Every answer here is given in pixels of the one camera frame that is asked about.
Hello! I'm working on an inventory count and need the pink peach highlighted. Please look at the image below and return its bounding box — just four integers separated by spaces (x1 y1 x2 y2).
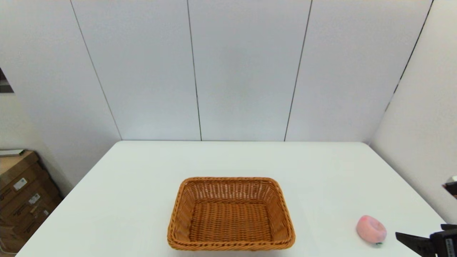
356 215 387 246

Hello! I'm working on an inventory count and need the orange wicker basket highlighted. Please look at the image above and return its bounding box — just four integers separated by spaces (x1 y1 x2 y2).
167 177 296 251

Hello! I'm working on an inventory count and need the brown cardboard box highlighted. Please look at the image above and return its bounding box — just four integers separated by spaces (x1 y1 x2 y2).
0 200 65 247
0 151 49 200
0 180 61 223
0 228 28 255

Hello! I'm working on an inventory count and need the dark background shelf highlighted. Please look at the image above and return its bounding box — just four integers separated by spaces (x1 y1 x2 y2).
0 67 15 94

